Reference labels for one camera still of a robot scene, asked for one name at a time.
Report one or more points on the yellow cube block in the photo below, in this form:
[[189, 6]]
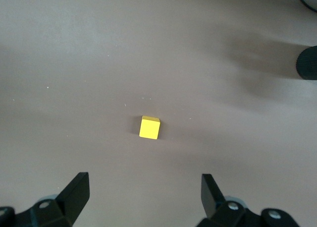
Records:
[[149, 129]]

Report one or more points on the black foam cylinder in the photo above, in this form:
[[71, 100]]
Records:
[[308, 63]]

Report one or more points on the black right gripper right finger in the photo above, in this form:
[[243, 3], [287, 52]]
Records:
[[210, 197]]

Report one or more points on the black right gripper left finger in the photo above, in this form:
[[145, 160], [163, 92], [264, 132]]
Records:
[[74, 199]]

